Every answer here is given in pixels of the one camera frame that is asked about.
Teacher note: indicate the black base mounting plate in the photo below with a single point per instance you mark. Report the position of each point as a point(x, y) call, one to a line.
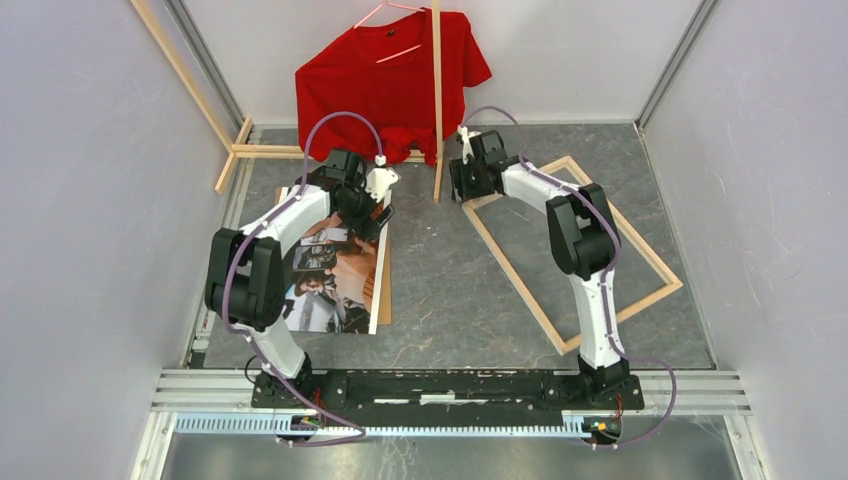
point(339, 389)

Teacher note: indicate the light wooden picture frame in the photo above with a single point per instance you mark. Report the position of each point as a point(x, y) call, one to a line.
point(568, 170)

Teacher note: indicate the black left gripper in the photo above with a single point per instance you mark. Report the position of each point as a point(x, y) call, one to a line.
point(365, 226)

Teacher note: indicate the red t-shirt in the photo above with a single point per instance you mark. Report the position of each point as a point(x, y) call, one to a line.
point(345, 100)

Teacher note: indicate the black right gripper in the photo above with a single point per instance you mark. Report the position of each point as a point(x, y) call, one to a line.
point(457, 171)

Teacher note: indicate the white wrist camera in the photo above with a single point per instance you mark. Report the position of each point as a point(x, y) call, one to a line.
point(464, 137)
point(380, 179)

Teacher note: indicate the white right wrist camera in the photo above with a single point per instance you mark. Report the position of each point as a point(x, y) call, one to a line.
point(464, 137)

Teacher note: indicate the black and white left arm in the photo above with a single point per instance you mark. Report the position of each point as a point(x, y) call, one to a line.
point(315, 261)

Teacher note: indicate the pink clothes hanger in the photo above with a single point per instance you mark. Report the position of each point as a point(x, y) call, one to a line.
point(390, 30)

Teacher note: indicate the wooden clothes rack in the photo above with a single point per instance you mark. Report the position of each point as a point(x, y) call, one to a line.
point(237, 146)

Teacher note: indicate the aluminium corner post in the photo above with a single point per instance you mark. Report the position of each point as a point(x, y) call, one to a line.
point(202, 53)
point(691, 34)

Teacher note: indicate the right aluminium corner post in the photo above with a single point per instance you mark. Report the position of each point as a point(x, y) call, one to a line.
point(691, 34)

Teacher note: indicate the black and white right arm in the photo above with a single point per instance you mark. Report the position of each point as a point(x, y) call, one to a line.
point(583, 238)

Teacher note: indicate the aluminium rail frame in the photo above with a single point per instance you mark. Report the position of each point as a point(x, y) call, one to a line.
point(210, 401)

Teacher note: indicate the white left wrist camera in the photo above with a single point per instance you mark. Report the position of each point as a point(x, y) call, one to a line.
point(380, 179)

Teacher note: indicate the left aluminium corner post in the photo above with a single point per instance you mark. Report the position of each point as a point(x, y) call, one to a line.
point(202, 53)

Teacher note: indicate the brown cardboard backing board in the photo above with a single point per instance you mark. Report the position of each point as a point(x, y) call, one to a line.
point(385, 285)

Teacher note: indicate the printed photo with white border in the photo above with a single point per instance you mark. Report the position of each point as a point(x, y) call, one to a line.
point(331, 278)

